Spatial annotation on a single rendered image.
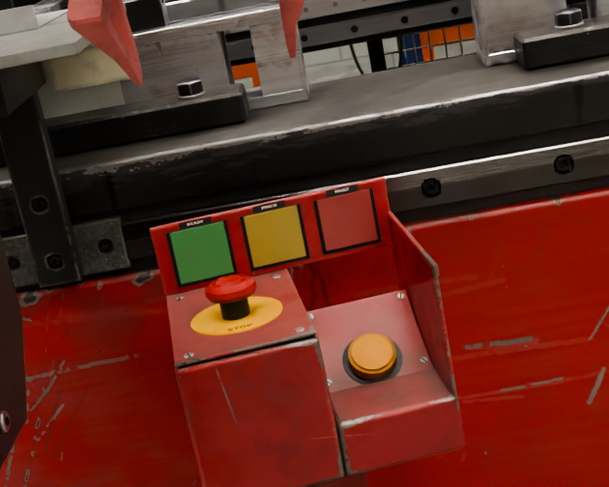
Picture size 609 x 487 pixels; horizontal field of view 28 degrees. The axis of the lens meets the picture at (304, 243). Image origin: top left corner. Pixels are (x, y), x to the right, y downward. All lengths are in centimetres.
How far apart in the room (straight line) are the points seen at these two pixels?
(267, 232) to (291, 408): 18
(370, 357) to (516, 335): 24
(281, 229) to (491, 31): 33
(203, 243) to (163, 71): 26
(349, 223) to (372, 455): 21
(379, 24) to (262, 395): 68
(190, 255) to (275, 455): 19
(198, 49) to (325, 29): 29
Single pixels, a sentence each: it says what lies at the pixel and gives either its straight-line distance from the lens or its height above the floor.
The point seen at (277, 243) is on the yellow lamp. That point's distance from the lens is 101.
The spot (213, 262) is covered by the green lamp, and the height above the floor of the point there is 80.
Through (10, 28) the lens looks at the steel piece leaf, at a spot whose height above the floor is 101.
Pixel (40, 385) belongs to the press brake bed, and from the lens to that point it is 120.
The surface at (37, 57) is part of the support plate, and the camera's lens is 97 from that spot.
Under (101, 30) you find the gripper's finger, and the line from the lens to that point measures 72.
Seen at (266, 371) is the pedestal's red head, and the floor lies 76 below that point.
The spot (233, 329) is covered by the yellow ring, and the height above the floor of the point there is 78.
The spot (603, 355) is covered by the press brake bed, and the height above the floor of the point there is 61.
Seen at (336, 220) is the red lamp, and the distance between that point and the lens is 101.
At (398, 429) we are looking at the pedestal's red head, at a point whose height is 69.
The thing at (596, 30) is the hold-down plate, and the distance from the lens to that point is 117.
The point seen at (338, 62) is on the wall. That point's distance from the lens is 545.
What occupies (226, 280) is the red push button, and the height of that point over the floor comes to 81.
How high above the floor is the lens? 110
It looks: 17 degrees down
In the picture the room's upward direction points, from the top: 11 degrees counter-clockwise
